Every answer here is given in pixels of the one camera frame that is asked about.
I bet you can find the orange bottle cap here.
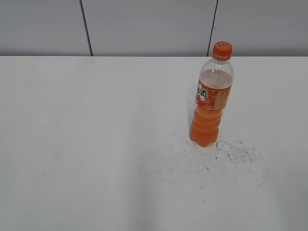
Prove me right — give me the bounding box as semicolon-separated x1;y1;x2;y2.
212;41;233;61

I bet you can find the orange soda plastic bottle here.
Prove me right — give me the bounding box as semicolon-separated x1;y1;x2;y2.
190;58;234;147

